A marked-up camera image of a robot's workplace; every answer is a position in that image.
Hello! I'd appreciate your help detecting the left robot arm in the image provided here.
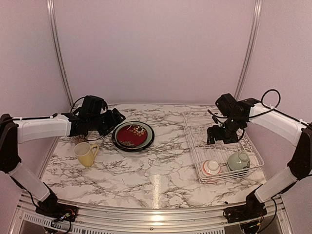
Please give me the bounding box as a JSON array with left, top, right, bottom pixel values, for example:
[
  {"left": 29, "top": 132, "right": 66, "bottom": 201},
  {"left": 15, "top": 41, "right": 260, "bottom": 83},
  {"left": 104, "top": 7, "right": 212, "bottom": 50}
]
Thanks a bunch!
[{"left": 0, "top": 95, "right": 126, "bottom": 217}]

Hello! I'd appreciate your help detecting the right aluminium frame post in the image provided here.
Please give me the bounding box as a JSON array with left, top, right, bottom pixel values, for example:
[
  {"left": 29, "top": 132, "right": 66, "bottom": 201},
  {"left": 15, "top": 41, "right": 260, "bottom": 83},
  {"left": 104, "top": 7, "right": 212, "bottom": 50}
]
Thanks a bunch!
[{"left": 234, "top": 0, "right": 263, "bottom": 99}]

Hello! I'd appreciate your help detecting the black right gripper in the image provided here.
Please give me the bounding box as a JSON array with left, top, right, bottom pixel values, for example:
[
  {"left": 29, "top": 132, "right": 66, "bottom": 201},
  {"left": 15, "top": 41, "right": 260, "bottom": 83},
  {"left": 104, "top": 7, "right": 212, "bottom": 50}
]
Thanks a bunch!
[{"left": 208, "top": 115, "right": 245, "bottom": 145}]

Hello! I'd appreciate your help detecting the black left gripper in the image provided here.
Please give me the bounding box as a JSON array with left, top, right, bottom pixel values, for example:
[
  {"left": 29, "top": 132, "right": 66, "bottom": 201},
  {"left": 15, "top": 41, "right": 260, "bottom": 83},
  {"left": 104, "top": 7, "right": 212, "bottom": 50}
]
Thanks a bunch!
[{"left": 88, "top": 108, "right": 126, "bottom": 137}]

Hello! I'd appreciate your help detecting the front aluminium table rail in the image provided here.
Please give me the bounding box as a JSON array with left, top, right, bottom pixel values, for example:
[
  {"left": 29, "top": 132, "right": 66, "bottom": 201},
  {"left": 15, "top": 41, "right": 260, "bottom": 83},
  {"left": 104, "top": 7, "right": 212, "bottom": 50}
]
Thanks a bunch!
[{"left": 9, "top": 195, "right": 293, "bottom": 234}]

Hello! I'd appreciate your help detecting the white red patterned bowl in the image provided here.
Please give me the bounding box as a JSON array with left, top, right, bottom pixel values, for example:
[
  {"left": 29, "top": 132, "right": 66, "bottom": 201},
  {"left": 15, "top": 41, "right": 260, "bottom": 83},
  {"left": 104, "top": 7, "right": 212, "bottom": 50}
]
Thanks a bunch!
[{"left": 201, "top": 159, "right": 221, "bottom": 178}]

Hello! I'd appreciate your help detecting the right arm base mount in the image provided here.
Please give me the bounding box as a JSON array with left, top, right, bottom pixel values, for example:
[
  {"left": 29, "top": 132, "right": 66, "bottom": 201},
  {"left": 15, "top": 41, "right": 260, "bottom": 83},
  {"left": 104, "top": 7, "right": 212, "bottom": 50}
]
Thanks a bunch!
[{"left": 223, "top": 189, "right": 267, "bottom": 223}]

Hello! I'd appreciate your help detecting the red floral plate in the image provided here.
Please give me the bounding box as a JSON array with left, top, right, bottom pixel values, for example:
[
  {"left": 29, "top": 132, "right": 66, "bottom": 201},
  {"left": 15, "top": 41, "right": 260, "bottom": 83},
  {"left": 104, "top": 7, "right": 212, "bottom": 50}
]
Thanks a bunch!
[{"left": 116, "top": 124, "right": 147, "bottom": 148}]

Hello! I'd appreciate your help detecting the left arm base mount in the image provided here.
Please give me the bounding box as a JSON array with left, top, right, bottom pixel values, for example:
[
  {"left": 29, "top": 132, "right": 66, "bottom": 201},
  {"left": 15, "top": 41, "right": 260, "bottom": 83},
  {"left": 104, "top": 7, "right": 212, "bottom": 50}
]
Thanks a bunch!
[{"left": 35, "top": 188, "right": 78, "bottom": 222}]

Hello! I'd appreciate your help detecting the left aluminium frame post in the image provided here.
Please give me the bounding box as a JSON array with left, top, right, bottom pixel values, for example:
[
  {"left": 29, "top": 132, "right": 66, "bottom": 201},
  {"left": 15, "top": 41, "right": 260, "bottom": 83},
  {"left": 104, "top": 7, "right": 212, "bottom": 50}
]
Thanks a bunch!
[{"left": 46, "top": 0, "right": 74, "bottom": 107}]

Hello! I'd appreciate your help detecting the aluminium frame post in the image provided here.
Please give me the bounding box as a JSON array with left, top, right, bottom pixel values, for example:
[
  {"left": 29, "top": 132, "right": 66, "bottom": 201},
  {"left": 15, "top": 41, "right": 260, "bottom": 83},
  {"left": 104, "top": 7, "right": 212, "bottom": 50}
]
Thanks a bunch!
[
  {"left": 46, "top": 0, "right": 74, "bottom": 107},
  {"left": 234, "top": 0, "right": 263, "bottom": 99}
]

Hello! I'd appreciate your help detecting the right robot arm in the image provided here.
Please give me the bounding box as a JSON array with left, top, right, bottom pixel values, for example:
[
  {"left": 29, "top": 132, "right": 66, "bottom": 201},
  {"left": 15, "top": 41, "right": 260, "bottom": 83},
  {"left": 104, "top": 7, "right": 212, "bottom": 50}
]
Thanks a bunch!
[{"left": 207, "top": 93, "right": 312, "bottom": 218}]

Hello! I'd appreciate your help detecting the pale green bowl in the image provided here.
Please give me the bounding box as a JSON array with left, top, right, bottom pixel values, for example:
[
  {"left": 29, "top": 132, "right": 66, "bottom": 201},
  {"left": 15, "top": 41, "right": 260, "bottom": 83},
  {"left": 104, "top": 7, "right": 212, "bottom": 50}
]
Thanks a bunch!
[{"left": 227, "top": 151, "right": 251, "bottom": 171}]

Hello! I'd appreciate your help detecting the black striped rim plate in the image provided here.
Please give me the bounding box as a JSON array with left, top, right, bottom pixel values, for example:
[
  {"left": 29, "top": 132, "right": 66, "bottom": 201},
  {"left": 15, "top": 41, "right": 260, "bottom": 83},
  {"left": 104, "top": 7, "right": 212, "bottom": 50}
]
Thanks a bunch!
[{"left": 112, "top": 121, "right": 156, "bottom": 152}]

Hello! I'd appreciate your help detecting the yellow ceramic mug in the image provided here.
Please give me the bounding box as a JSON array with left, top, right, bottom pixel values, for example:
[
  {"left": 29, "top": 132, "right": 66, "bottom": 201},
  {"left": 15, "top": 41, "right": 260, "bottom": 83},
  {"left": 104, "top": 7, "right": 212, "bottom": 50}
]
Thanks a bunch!
[{"left": 73, "top": 142, "right": 99, "bottom": 167}]

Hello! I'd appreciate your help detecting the white wire dish rack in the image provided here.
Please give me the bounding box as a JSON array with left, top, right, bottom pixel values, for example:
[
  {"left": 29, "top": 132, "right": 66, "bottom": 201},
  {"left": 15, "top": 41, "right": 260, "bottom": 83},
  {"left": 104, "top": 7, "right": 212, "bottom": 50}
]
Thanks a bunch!
[{"left": 183, "top": 111, "right": 266, "bottom": 183}]

